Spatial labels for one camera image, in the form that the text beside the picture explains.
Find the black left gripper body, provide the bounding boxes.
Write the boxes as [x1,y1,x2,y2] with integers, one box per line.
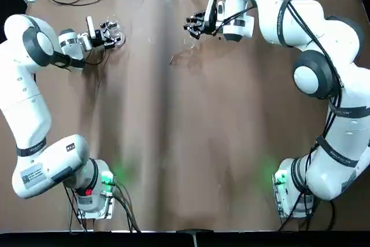
[91,28,106,49]

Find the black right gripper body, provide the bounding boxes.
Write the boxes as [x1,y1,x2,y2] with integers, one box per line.
[198,12,210,38]

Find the clear glass conical flask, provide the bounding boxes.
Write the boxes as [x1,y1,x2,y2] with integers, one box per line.
[184,25,201,50]

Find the clear glass beaker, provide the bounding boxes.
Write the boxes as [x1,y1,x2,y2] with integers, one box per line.
[102,19,127,49]

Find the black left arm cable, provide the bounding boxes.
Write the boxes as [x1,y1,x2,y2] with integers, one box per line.
[48,46,111,72]

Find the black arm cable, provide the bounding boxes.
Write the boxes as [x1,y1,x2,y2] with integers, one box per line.
[48,46,111,72]
[212,0,348,155]

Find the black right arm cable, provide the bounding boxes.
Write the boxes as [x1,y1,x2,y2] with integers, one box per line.
[212,0,348,155]

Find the black left base cables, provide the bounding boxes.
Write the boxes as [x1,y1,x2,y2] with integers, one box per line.
[65,184,143,234]

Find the black base cables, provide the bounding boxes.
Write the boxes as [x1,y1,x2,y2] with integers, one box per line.
[65,184,143,234]
[276,191,339,232]

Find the black right base cables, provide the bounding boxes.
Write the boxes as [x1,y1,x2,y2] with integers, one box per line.
[276,191,339,232]

